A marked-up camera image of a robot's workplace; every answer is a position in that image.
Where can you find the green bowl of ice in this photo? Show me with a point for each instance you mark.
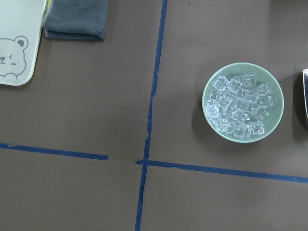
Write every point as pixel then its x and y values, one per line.
pixel 243 102

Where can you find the grey folded cloth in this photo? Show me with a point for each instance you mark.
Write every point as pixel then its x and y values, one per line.
pixel 76 19

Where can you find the steel ice scoop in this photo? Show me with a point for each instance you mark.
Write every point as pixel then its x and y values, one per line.
pixel 305 92

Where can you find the cream bear tray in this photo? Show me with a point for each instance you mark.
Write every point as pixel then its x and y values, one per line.
pixel 20 33

